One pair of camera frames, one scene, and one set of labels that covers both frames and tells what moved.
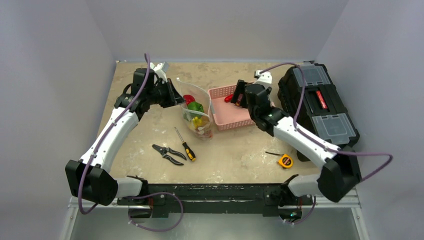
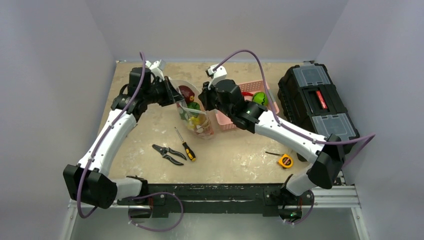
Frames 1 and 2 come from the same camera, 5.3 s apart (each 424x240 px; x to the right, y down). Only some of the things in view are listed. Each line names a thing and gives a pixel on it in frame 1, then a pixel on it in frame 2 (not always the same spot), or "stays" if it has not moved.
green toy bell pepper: x=195 y=106 stays
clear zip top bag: x=196 y=110 stays
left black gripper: x=173 y=97 stays
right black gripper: x=241 y=95 -> x=205 y=98
